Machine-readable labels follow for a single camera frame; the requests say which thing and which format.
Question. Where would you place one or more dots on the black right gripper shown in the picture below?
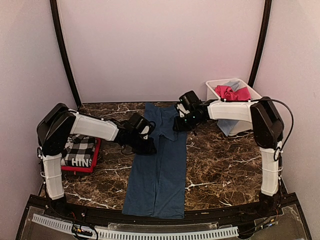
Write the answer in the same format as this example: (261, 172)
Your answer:
(180, 127)

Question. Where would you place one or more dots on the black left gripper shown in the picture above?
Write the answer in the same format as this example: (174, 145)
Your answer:
(148, 150)

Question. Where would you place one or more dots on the blue garment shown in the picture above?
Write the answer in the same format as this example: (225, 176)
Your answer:
(157, 182)

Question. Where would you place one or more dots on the black white plaid shirt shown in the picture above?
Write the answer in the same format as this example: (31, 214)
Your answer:
(78, 151)

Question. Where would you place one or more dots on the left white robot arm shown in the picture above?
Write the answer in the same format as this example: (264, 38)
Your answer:
(61, 122)

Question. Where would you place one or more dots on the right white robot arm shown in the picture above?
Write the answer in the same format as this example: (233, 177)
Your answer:
(262, 114)

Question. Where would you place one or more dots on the white plastic laundry bin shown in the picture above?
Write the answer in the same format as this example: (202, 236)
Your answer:
(212, 90)

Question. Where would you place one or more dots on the light blue cloth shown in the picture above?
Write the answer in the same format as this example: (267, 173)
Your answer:
(227, 125)

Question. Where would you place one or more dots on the folded red t-shirt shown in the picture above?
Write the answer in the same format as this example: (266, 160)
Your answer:
(93, 165)

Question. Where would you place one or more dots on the pink garment in bin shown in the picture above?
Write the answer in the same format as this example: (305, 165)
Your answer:
(227, 93)

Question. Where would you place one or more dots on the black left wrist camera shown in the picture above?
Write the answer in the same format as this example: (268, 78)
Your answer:
(138, 124)

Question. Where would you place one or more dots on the black front rail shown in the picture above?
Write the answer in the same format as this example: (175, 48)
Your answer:
(95, 216)

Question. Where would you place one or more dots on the white slotted cable duct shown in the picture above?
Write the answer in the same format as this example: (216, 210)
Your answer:
(109, 234)

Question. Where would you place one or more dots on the right black frame post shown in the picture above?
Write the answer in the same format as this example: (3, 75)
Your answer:
(261, 42)

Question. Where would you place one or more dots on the black frame post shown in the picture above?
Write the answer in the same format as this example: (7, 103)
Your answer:
(63, 52)
(261, 42)

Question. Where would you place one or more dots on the left black frame post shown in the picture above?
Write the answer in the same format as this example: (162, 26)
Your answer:
(63, 52)

